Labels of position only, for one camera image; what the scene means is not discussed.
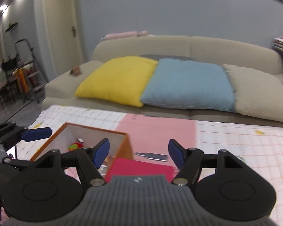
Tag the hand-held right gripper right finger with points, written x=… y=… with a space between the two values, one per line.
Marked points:
x=175 y=151

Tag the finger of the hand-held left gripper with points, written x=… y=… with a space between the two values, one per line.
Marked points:
x=18 y=163
x=37 y=133

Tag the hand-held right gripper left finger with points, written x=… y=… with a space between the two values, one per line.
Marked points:
x=101 y=151

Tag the clear plastic bag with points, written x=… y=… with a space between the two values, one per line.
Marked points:
x=106 y=165

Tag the white and orange cardboard box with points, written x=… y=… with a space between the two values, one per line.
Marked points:
x=123 y=146

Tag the multicoloured soft toy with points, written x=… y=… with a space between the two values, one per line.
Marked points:
x=74 y=146

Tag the flat black tool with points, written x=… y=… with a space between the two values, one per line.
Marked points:
x=153 y=156

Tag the pink mat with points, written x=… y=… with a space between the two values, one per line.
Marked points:
x=160 y=131

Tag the red lidded clear box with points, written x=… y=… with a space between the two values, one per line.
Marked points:
x=141 y=169

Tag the checked lemon print tablecloth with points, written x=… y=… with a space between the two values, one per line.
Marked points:
x=238 y=143

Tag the metal rack cart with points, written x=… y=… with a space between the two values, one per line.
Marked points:
x=29 y=70

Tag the blue pillow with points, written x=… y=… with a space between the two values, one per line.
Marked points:
x=188 y=84

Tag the small brown box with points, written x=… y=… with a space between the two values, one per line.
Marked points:
x=76 y=71

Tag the yellow pillow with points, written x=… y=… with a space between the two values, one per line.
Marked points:
x=118 y=80

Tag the beige pillow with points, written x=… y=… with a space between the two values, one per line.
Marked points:
x=259 y=94

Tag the beige sofa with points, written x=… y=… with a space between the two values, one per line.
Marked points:
x=202 y=48

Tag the cream door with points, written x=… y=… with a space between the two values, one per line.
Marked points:
x=61 y=28

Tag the pink plush toy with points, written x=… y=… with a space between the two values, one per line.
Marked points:
x=122 y=34

